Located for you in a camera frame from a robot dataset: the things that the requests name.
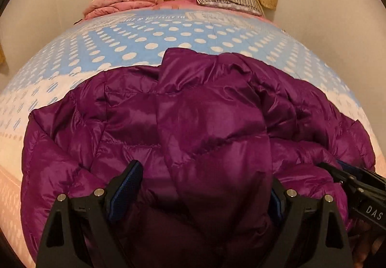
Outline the person's right hand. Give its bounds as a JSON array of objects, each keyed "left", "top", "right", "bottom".
[{"left": 347, "top": 220, "right": 386, "bottom": 268}]

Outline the purple puffer jacket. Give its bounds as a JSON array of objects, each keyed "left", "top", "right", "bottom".
[{"left": 21, "top": 47, "right": 377, "bottom": 268}]

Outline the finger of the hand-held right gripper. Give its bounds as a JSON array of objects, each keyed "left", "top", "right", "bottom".
[
  {"left": 336, "top": 159, "right": 386, "bottom": 185},
  {"left": 318, "top": 162, "right": 386, "bottom": 196}
]

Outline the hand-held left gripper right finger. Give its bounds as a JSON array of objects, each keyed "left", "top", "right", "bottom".
[{"left": 261, "top": 178, "right": 353, "bottom": 268}]

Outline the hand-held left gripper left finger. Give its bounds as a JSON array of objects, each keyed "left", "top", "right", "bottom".
[{"left": 36, "top": 159, "right": 144, "bottom": 268}]

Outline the bed with polka-dot sheet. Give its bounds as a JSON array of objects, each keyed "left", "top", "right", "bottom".
[{"left": 0, "top": 0, "right": 386, "bottom": 268}]

